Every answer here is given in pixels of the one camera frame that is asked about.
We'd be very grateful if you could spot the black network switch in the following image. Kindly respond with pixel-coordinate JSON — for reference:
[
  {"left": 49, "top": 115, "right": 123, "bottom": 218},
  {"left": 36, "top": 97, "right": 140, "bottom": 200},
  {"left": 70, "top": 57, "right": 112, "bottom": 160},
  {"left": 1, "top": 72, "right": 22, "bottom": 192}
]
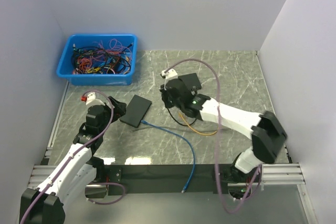
[
  {"left": 179, "top": 73, "right": 202, "bottom": 91},
  {"left": 120, "top": 95, "right": 152, "bottom": 128}
]

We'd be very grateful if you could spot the blue ethernet cable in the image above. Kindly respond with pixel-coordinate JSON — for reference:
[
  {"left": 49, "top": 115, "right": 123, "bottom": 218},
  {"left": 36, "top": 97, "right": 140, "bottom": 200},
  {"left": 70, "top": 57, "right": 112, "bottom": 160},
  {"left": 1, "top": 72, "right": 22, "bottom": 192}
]
[{"left": 141, "top": 120, "right": 196, "bottom": 193}]

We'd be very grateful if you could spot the black ethernet cable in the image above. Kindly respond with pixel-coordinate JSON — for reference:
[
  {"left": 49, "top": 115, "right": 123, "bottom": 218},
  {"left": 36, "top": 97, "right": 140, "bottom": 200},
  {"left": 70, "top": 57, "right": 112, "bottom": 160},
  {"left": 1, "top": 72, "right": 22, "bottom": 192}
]
[{"left": 166, "top": 107, "right": 197, "bottom": 127}]

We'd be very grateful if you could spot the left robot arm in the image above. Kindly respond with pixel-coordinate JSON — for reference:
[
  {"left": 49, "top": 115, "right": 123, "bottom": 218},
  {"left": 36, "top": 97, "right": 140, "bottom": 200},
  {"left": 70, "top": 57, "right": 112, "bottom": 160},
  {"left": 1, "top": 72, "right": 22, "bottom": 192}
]
[{"left": 19, "top": 92, "right": 127, "bottom": 223}]

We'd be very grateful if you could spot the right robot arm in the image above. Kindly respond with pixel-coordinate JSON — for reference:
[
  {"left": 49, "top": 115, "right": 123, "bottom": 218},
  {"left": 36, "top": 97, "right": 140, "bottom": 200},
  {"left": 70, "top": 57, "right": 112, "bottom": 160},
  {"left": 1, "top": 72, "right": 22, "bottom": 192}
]
[{"left": 160, "top": 78, "right": 287, "bottom": 182}]

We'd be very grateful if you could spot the blue plastic bin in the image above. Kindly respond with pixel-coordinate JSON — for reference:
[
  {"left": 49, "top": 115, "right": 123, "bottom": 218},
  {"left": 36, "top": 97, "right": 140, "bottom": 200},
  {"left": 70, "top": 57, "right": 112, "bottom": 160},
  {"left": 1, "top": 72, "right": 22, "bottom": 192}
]
[{"left": 57, "top": 34, "right": 137, "bottom": 86}]

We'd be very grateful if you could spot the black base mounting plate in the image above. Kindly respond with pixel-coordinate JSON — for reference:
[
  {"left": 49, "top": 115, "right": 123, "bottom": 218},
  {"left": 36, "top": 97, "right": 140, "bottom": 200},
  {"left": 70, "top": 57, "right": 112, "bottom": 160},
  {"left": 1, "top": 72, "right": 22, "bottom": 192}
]
[{"left": 75, "top": 164, "right": 263, "bottom": 196}]

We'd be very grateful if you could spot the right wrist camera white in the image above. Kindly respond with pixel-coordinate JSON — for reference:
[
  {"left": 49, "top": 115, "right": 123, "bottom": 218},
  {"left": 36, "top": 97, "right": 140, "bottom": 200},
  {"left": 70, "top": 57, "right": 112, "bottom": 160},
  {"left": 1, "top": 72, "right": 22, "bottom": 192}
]
[{"left": 161, "top": 69, "right": 178, "bottom": 80}]

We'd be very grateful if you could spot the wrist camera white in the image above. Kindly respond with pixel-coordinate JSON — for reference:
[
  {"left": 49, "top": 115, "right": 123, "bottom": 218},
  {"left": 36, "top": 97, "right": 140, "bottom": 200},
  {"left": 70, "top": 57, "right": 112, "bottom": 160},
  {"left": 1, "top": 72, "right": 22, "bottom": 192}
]
[
  {"left": 161, "top": 69, "right": 178, "bottom": 80},
  {"left": 80, "top": 92, "right": 103, "bottom": 106}
]

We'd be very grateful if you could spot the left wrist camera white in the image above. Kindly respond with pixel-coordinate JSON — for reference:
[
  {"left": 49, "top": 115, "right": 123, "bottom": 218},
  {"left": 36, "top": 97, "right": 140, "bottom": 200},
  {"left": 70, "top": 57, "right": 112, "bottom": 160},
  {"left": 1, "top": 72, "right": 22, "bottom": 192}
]
[{"left": 80, "top": 92, "right": 103, "bottom": 106}]

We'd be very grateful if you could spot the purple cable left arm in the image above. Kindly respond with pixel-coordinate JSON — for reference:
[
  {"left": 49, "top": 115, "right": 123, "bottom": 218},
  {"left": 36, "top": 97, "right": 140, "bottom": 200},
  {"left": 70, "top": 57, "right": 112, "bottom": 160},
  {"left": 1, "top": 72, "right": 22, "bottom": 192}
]
[{"left": 19, "top": 89, "right": 127, "bottom": 224}]

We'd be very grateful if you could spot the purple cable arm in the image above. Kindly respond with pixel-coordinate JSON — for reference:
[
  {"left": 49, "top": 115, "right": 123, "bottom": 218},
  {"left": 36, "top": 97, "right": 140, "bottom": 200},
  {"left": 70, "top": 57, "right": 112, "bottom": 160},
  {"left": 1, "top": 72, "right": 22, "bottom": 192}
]
[
  {"left": 19, "top": 89, "right": 127, "bottom": 224},
  {"left": 162, "top": 58, "right": 263, "bottom": 214}
]

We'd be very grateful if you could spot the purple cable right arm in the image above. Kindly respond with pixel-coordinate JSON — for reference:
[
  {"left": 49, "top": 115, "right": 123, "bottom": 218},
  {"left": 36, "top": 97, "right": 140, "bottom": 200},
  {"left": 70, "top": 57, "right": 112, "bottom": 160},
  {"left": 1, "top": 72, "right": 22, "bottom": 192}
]
[{"left": 162, "top": 58, "right": 263, "bottom": 214}]

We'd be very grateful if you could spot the tangled coloured cables bundle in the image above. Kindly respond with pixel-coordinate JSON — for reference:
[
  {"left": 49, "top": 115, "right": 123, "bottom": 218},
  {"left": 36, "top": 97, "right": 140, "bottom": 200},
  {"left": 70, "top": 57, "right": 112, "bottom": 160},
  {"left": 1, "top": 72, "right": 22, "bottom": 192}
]
[{"left": 70, "top": 38, "right": 134, "bottom": 76}]

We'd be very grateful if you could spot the orange ethernet cable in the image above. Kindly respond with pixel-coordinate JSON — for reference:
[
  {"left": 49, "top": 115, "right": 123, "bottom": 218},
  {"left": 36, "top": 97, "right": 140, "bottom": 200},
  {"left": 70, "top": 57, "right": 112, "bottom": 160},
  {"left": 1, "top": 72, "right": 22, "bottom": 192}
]
[{"left": 178, "top": 113, "right": 219, "bottom": 136}]

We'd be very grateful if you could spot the aluminium rail frame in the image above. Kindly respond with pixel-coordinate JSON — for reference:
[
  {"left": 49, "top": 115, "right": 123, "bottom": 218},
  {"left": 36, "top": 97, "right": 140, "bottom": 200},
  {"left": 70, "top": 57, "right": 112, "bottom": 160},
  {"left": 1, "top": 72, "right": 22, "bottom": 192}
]
[{"left": 28, "top": 50, "right": 316, "bottom": 224}]

